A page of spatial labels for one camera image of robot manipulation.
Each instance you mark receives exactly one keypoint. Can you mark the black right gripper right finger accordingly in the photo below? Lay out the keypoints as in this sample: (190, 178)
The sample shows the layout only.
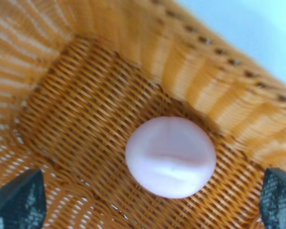
(272, 204)

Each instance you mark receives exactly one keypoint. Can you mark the orange woven wicker basket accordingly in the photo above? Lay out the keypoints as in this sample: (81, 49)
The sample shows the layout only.
(78, 76)

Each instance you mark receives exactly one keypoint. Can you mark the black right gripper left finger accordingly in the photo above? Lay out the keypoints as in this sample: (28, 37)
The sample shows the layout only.
(23, 201)

